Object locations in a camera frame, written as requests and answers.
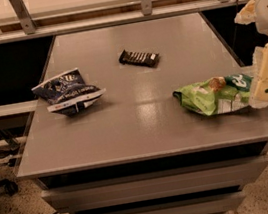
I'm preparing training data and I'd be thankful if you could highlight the blue chip bag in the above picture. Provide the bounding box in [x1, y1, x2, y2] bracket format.
[32, 67, 106, 116]

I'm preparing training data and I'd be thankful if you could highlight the green chip bag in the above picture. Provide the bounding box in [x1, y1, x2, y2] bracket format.
[172, 73, 252, 116]

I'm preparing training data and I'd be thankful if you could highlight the black candy bar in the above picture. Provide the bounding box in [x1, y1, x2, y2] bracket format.
[118, 50, 160, 68]

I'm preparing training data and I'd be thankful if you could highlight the grey drawer cabinet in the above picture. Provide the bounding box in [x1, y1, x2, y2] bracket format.
[18, 13, 268, 214]

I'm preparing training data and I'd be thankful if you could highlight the black chair base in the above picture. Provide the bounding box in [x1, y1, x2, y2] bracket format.
[0, 179, 19, 196]

